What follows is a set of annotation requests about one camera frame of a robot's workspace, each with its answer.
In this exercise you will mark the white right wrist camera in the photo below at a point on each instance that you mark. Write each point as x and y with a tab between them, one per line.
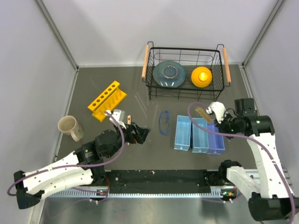
218	109

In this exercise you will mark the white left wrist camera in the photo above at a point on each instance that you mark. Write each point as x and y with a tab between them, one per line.
118	115

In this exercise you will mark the blue ceramic plate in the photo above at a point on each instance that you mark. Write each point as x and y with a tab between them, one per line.
169	74

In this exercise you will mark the black wire basket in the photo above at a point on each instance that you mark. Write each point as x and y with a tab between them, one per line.
216	60

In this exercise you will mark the blue safety goggles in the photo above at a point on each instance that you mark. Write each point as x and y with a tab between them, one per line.
164	122

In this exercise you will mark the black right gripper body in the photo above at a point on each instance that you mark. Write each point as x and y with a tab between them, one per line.
227	126

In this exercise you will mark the yellow test tube rack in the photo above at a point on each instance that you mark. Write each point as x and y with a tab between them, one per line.
109	99

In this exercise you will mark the wooden test tube holder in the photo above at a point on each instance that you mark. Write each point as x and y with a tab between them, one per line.
128	131

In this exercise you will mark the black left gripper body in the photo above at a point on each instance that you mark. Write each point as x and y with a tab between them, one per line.
127	135

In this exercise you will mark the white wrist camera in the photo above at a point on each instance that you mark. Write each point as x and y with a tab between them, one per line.
218	109
118	115

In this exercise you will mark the glass test tube near goggles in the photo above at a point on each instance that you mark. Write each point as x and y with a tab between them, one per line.
154	116

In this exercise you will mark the beige ceramic mug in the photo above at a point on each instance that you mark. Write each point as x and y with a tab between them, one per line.
69	125

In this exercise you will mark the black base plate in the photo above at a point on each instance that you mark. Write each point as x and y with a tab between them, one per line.
160	181

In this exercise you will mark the yellow ribbed bowl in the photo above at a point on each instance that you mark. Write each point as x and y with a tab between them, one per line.
201	77

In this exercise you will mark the wire test tube brush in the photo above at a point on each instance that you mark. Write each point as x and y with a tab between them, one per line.
204	115

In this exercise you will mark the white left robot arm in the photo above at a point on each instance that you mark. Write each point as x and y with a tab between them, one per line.
83	166

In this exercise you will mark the light blue middle bin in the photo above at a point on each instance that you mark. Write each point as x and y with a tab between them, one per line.
200	143

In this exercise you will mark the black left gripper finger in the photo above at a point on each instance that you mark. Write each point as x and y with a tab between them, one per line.
141	137
142	130

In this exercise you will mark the light blue left bin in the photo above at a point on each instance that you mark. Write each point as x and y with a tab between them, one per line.
183	133

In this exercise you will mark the light blue bin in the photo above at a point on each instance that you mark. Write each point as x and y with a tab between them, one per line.
183	133
200	143

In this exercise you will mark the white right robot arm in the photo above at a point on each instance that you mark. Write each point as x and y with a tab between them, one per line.
271	198

